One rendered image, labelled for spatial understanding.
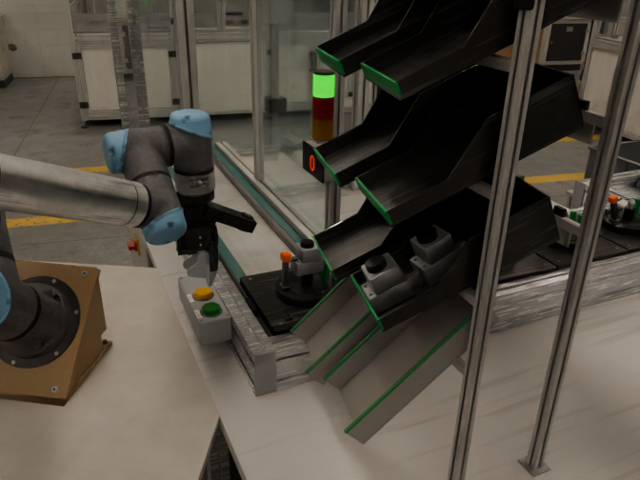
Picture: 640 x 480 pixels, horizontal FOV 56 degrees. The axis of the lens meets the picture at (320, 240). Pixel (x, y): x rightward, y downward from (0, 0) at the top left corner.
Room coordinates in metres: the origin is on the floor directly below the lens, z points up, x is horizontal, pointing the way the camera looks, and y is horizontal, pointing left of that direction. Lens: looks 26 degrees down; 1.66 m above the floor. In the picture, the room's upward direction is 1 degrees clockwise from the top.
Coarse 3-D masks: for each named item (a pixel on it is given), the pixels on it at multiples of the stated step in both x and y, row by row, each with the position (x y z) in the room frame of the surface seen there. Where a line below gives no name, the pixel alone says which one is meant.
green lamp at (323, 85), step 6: (318, 78) 1.37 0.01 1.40; (324, 78) 1.37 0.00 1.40; (330, 78) 1.38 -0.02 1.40; (318, 84) 1.37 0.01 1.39; (324, 84) 1.37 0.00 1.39; (330, 84) 1.38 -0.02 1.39; (312, 90) 1.39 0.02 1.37; (318, 90) 1.37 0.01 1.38; (324, 90) 1.37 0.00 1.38; (330, 90) 1.38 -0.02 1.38; (318, 96) 1.37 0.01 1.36; (324, 96) 1.37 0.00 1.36; (330, 96) 1.38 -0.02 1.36
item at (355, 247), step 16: (368, 208) 0.98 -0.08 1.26; (336, 224) 0.97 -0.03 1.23; (352, 224) 0.98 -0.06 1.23; (368, 224) 0.97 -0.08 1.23; (384, 224) 0.95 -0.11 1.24; (400, 224) 0.86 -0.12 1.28; (416, 224) 0.87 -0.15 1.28; (320, 240) 0.96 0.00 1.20; (336, 240) 0.95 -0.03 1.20; (352, 240) 0.93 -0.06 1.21; (368, 240) 0.92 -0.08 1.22; (384, 240) 0.86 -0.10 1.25; (400, 240) 0.86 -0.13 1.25; (336, 256) 0.90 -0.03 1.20; (352, 256) 0.89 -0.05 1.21; (368, 256) 0.85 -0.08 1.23; (336, 272) 0.84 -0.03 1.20; (352, 272) 0.84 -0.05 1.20
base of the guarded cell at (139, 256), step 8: (248, 160) 2.43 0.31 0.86; (344, 192) 2.08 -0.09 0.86; (352, 192) 2.08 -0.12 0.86; (360, 192) 2.08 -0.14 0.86; (136, 232) 2.06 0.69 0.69; (136, 240) 2.02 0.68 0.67; (136, 248) 2.02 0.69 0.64; (144, 248) 1.88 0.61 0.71; (136, 256) 2.14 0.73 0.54; (144, 256) 1.91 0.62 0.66; (136, 264) 2.18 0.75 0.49; (144, 264) 1.94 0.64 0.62
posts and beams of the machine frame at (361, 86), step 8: (360, 0) 2.11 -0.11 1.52; (368, 0) 2.12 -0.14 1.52; (360, 8) 2.11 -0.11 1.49; (368, 8) 2.12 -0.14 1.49; (360, 16) 2.10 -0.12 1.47; (368, 16) 2.12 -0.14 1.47; (360, 72) 2.10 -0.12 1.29; (360, 80) 2.10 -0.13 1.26; (368, 80) 2.11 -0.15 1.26; (352, 88) 2.13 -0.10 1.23; (360, 88) 2.10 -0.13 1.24; (368, 88) 2.11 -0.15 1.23; (352, 96) 2.13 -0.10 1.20; (360, 96) 2.10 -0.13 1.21; (368, 96) 2.11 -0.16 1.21; (352, 104) 2.13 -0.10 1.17; (360, 104) 2.10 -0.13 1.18; (368, 104) 2.11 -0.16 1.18; (352, 112) 2.13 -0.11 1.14; (360, 112) 2.10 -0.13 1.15; (352, 120) 2.12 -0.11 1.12; (360, 120) 2.10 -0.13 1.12; (352, 128) 2.12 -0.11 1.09; (352, 184) 2.10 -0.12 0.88
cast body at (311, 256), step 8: (304, 240) 1.18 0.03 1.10; (312, 240) 1.18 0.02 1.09; (296, 248) 1.18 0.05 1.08; (304, 248) 1.16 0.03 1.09; (312, 248) 1.16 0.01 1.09; (296, 256) 1.18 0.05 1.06; (304, 256) 1.15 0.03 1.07; (312, 256) 1.16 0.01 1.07; (320, 256) 1.16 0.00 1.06; (296, 264) 1.14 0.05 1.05; (304, 264) 1.15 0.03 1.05; (312, 264) 1.16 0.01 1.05; (320, 264) 1.16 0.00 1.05; (296, 272) 1.14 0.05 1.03; (304, 272) 1.15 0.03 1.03; (312, 272) 1.16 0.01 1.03
